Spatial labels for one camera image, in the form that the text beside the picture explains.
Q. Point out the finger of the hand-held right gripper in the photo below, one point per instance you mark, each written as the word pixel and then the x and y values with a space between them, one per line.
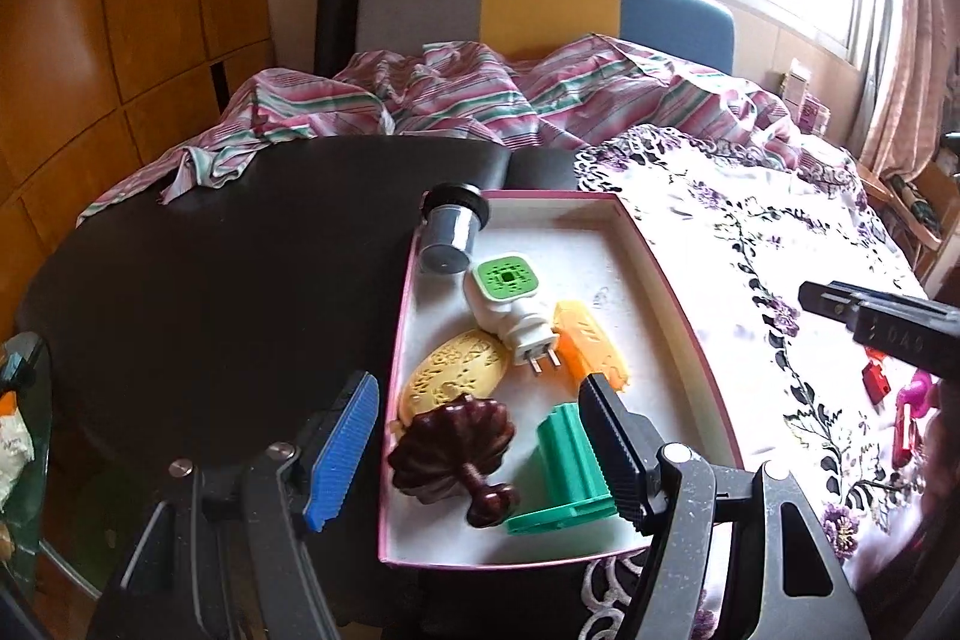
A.
pixel 847 299

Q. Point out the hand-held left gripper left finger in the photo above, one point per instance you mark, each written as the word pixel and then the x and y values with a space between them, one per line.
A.
pixel 341 452

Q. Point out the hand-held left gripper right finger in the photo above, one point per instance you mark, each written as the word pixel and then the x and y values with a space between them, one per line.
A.
pixel 607 445

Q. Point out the green plastic toy piece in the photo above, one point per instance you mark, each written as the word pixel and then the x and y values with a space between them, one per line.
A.
pixel 562 452

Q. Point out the orange plastic toy piece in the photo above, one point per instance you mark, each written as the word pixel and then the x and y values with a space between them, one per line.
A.
pixel 589 340

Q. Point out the brown pumpkin-shaped lid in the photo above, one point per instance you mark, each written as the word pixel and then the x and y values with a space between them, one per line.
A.
pixel 450 445

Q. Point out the yellow oval patterned soap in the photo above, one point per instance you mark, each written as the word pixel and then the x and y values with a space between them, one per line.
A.
pixel 450 370

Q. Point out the pink-rimmed white tray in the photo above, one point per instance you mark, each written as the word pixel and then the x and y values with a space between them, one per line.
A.
pixel 600 257

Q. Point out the red toy piece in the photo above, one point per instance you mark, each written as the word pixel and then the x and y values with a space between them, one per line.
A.
pixel 876 377

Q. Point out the wooden nightstand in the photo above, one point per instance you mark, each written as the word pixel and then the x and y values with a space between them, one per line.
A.
pixel 926 235

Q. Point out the pink toy piece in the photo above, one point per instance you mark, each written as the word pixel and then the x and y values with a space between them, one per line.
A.
pixel 919 396

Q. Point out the white embroidered floral tablecloth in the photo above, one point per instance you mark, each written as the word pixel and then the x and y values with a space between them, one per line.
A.
pixel 750 220

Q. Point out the white green plug-in device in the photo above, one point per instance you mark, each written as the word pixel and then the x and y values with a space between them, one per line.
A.
pixel 506 302

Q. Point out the pink small box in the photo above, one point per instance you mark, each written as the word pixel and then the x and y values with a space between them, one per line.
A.
pixel 817 114

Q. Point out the black round table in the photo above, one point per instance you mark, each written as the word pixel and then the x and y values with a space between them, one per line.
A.
pixel 225 272

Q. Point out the white small box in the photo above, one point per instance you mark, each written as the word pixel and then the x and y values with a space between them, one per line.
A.
pixel 795 81

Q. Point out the grey bottle with black cap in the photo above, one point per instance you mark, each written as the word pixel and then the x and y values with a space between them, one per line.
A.
pixel 450 231

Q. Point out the beige patterned curtain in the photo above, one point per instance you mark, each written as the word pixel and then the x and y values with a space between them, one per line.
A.
pixel 907 25

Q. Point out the glass side table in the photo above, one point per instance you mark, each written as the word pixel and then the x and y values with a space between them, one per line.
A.
pixel 37 520

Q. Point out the white snack packet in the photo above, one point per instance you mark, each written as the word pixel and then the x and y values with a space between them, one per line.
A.
pixel 13 452

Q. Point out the pink striped bedsheet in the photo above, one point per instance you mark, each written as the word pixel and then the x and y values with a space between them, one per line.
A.
pixel 487 93

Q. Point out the grey yellow blue headboard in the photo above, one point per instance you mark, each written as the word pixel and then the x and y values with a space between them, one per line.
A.
pixel 540 6

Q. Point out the black rolled mat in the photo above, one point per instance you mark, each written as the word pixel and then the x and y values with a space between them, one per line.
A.
pixel 341 10

